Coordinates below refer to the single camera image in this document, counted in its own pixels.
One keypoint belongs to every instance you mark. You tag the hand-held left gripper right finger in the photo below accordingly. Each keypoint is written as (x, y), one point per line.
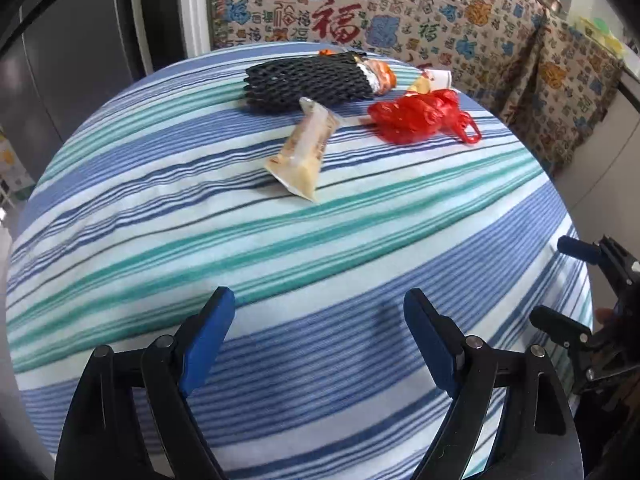
(430, 340)

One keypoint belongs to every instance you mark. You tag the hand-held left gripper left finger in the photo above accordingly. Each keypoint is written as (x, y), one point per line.
(207, 335)

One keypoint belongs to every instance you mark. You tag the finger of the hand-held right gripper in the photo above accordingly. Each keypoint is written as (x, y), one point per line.
(555, 322)
(577, 250)

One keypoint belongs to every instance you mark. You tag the beige snack wrapper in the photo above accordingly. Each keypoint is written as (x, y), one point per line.
(302, 152)

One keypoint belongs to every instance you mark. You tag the red plastic bag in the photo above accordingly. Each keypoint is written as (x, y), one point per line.
(420, 115)

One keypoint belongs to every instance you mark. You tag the white yellow wrapper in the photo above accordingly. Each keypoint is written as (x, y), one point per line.
(434, 81)

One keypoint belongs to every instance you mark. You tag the orange foil wrapper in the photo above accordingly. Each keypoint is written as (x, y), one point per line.
(382, 76)

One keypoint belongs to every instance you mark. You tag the black foam net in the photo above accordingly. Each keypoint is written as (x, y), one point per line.
(305, 80)

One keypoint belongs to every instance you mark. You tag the blue green striped tablecloth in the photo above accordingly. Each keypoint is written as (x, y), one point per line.
(250, 260)

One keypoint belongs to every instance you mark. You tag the white counter cabinets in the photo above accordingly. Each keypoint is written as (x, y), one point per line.
(605, 160)

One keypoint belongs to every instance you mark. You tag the yellow green lidded containers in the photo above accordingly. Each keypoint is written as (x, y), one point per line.
(602, 32)

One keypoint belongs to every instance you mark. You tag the yellow white cardboard box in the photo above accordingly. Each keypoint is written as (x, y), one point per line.
(10, 160)

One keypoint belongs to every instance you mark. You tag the printed blanket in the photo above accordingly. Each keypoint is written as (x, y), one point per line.
(425, 15)

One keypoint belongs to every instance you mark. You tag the grey refrigerator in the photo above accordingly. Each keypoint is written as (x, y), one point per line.
(65, 60)

